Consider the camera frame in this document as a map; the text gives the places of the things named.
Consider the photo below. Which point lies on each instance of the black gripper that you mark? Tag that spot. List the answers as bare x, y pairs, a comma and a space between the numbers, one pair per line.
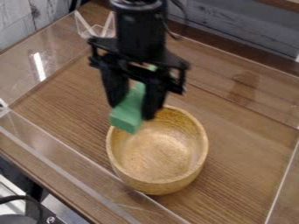
161, 74

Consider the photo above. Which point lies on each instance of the green rectangular block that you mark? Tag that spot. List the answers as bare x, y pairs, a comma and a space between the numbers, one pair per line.
125, 115

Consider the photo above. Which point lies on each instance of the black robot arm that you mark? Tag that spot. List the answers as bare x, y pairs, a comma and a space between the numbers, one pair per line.
135, 55

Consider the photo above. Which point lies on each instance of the brown wooden bowl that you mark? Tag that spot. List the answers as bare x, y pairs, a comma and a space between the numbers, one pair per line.
159, 159

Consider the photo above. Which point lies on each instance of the clear acrylic corner bracket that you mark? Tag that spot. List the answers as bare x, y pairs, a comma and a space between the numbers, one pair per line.
87, 31

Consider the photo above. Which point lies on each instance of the black metal bracket with screw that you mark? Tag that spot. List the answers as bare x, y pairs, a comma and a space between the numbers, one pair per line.
39, 213

